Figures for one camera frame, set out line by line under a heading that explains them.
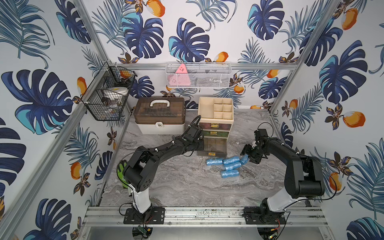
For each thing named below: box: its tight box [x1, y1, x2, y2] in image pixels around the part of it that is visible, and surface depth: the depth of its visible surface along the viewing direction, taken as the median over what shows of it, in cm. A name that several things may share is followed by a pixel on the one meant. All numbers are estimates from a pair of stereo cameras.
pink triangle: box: [169, 63, 191, 86], surface depth 92 cm
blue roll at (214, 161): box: [206, 157, 223, 166], surface depth 92 cm
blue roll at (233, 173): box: [221, 169, 240, 179], surface depth 87 cm
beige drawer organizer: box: [198, 97, 235, 154], surface depth 92 cm
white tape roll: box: [103, 86, 129, 98], surface depth 81 cm
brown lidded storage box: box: [133, 96, 186, 135], surface depth 97 cm
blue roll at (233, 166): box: [224, 162, 242, 171], surface depth 90 cm
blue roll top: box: [222, 155, 241, 165], surface depth 92 cm
